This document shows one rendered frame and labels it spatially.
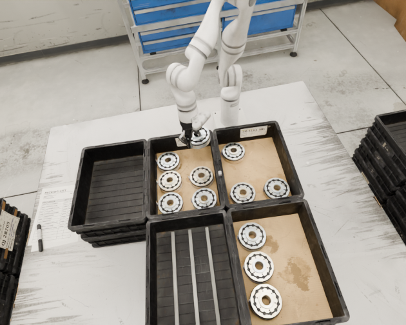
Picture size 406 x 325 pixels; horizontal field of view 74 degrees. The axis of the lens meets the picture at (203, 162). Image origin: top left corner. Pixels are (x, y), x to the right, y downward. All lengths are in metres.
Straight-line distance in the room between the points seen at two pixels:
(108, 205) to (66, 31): 2.93
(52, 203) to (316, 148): 1.37
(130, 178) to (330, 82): 2.34
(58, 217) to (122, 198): 0.37
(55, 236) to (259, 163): 0.99
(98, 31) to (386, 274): 3.59
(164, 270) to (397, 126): 1.67
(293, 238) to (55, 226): 1.06
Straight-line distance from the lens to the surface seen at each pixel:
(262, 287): 1.02
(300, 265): 1.09
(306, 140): 1.55
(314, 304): 1.07
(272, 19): 3.06
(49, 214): 1.53
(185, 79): 0.85
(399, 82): 3.32
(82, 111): 3.07
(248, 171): 1.23
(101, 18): 3.77
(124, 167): 1.33
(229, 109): 1.36
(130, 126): 1.68
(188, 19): 2.79
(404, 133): 2.09
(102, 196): 1.29
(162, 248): 1.11
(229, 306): 1.04
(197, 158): 1.28
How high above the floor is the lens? 1.86
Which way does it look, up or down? 55 degrees down
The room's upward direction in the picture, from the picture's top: 8 degrees counter-clockwise
